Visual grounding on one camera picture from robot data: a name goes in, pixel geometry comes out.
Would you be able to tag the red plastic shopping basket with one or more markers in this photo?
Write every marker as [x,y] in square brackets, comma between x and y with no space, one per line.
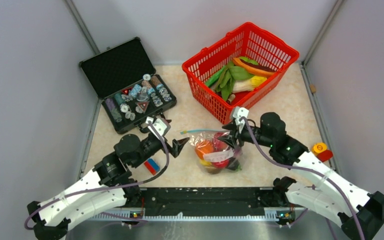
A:
[246,40]

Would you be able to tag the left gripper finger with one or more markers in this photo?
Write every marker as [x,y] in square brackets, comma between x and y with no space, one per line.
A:
[178,145]
[143,129]

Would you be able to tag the small orange pumpkin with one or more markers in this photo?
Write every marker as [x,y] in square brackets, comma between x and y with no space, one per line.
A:
[204,147]

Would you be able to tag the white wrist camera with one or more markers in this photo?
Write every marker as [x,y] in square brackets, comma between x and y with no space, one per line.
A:
[158,125]
[237,114]

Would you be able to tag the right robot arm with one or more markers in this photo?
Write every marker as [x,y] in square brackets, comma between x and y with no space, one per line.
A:
[358,212]

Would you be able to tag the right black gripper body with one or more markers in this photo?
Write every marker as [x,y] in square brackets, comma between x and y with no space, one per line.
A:
[245,135]

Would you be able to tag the dark purple grape bunch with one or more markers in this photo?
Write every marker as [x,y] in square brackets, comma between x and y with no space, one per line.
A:
[234,163]

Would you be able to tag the green pepper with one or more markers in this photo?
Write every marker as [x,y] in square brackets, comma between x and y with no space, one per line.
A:
[215,77]

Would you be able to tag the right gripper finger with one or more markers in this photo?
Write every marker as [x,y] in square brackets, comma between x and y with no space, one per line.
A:
[231,126]
[229,140]

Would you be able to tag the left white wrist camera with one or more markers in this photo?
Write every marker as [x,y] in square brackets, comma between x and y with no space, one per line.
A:
[158,125]

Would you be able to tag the light green lettuce head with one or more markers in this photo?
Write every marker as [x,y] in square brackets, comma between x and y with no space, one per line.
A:
[248,60]

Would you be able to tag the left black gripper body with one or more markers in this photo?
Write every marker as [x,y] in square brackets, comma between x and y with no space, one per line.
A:
[151,147]

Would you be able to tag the green leafy vegetable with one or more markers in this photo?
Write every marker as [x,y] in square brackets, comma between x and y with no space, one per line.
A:
[228,77]

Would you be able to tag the small beige mushroom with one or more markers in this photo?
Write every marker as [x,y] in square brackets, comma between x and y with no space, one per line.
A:
[231,98]

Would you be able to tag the red blue toy block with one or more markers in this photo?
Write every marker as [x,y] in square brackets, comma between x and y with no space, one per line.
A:
[152,166]

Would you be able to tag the black poker chip case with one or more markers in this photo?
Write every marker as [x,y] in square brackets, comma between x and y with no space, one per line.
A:
[127,83]

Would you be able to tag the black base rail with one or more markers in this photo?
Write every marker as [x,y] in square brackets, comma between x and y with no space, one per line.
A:
[207,201]

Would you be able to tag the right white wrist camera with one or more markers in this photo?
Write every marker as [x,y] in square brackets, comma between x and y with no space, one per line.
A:
[237,114]

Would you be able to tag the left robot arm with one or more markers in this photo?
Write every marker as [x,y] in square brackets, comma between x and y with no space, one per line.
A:
[107,185]

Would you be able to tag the clear zip top bag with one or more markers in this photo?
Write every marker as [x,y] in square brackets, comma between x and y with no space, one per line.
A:
[198,135]

